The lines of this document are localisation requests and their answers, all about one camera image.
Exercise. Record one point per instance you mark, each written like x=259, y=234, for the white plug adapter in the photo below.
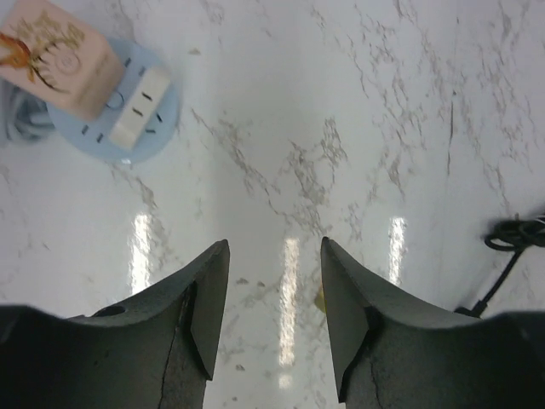
x=141, y=108

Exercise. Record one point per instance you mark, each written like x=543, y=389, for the light blue round socket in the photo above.
x=92, y=137

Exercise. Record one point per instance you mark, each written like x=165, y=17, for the yellow cube charger plug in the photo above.
x=319, y=301

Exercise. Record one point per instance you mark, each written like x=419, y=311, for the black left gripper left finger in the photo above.
x=155, y=349

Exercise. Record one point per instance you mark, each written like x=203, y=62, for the pink deer cube plug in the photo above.
x=53, y=55

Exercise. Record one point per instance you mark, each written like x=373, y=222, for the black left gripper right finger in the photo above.
x=393, y=350

